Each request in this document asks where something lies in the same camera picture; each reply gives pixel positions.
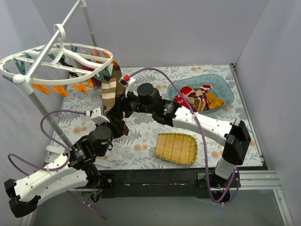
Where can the brown olive sock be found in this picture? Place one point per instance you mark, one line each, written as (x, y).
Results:
(197, 100)

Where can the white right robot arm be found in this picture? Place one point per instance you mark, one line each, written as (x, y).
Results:
(233, 136)

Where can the brown cream striped sock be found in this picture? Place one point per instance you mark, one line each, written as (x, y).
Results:
(108, 98)

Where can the woven bamboo tray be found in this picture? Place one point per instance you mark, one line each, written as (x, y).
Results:
(178, 148)

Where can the mustard yellow sock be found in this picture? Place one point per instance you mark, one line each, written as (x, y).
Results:
(214, 102)

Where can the floral patterned table mat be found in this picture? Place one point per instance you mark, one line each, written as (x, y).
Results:
(137, 149)

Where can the white drying rack stand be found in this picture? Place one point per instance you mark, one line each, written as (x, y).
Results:
(25, 86)

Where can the blue transparent plastic basin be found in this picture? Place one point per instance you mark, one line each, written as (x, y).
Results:
(218, 86)

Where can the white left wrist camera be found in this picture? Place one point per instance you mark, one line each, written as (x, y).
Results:
(97, 116)

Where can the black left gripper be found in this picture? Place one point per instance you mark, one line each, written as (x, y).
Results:
(115, 125)

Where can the purple striped sock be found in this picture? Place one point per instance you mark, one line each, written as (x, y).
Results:
(95, 81)

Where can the white round clip hanger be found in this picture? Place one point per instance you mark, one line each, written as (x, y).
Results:
(62, 56)

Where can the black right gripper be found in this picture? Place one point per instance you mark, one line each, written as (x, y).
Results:
(121, 103)

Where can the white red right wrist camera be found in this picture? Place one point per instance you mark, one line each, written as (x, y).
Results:
(128, 83)

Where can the red white patterned sock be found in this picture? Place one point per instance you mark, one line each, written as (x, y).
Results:
(184, 94)

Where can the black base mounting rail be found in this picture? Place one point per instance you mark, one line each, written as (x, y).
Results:
(154, 183)

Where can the red white striped sock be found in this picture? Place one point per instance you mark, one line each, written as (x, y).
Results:
(203, 90)

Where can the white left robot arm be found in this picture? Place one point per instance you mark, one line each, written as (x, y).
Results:
(76, 169)

